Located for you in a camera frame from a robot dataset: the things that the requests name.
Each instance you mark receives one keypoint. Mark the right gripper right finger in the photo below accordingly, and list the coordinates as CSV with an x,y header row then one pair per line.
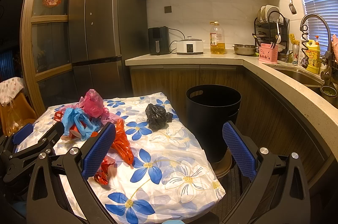
x,y
244,158

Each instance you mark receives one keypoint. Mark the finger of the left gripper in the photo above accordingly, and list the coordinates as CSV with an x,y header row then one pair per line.
x,y
51,137
22,134

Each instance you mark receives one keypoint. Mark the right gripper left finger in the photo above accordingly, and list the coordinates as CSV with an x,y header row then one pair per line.
x,y
95,149

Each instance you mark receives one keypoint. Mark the red foil wrapper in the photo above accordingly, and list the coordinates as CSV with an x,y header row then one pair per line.
x,y
102,174

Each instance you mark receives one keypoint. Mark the red paper cup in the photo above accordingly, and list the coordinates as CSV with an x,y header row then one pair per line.
x,y
74,131

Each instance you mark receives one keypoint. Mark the red snack package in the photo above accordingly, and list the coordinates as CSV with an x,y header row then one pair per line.
x,y
58,116

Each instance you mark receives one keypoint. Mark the blue nitrile glove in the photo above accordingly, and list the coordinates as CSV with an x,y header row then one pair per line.
x,y
75,115

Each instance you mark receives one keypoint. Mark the pink plastic bag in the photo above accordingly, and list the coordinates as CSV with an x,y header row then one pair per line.
x,y
93,105

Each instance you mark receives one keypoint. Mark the black plastic bag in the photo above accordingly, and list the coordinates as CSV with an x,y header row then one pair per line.
x,y
157,117

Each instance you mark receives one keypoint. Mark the black trash bin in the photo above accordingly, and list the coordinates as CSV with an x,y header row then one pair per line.
x,y
208,108

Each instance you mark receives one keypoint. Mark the orange chair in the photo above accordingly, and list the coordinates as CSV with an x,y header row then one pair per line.
x,y
16,114

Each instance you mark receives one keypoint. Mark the dotted white cloth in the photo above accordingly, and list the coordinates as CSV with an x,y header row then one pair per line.
x,y
9,89

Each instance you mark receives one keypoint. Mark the wooden lower cabinets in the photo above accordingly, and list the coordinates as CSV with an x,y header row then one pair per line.
x,y
265,116

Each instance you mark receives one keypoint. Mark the blue floral tablecloth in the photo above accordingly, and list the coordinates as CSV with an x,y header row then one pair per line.
x,y
170,178

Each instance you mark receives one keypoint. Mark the wooden glass door cabinet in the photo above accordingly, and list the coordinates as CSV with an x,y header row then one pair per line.
x,y
45,55

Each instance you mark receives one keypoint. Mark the pink utensil holder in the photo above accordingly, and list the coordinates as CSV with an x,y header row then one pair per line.
x,y
268,53

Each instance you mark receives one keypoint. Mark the steel sink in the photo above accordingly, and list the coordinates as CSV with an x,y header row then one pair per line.
x,y
308,80

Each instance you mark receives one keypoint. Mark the steel bowl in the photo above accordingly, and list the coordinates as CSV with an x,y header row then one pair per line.
x,y
245,50

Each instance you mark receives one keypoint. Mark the beer can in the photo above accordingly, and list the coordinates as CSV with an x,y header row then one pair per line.
x,y
295,54

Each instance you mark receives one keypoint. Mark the cooking oil bottle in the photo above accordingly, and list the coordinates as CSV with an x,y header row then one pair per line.
x,y
217,41

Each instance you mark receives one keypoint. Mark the white slow cooker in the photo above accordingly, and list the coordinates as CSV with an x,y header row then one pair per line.
x,y
190,46

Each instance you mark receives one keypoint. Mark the white carton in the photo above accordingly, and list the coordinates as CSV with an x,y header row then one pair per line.
x,y
303,58

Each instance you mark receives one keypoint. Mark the dark steel refrigerator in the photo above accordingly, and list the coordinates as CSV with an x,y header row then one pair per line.
x,y
103,35

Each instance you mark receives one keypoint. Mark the black dish rack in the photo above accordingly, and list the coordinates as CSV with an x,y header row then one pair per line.
x,y
271,29

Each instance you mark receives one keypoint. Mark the yellow detergent bottle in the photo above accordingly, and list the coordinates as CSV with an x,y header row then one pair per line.
x,y
313,53

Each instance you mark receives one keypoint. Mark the pink hanging cloth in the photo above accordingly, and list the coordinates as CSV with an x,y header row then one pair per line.
x,y
335,46

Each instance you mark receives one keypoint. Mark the wall socket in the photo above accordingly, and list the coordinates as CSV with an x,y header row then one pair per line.
x,y
167,9

